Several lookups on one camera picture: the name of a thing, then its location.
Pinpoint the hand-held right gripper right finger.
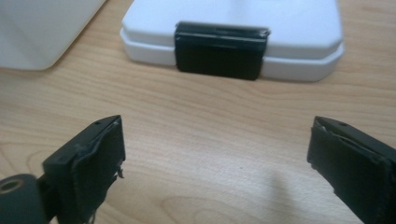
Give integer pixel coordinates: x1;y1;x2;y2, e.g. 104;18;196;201
306;116;396;224

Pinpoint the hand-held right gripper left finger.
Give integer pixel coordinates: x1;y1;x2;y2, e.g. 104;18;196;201
42;114;127;224

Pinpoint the white plastic box with lid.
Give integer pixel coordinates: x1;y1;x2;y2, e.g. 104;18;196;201
120;0;345;83

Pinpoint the black box latch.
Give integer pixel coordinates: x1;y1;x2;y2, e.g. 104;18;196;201
174;21;271;81

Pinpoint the white plastic container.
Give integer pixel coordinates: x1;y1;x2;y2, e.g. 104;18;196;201
0;0;107;71

